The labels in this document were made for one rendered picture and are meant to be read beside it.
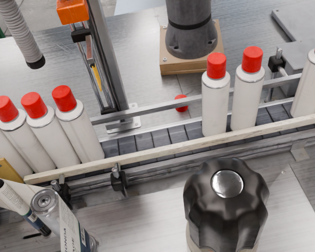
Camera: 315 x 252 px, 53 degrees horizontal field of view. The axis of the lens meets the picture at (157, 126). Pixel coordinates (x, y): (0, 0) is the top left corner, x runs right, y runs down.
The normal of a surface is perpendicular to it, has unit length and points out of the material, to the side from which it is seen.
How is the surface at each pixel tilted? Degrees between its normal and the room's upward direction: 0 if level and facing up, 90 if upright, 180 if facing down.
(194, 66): 90
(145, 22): 0
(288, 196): 0
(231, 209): 9
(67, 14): 90
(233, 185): 1
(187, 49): 75
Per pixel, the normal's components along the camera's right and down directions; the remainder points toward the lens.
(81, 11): 0.18, 0.75
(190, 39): -0.09, 0.58
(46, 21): -0.11, -0.63
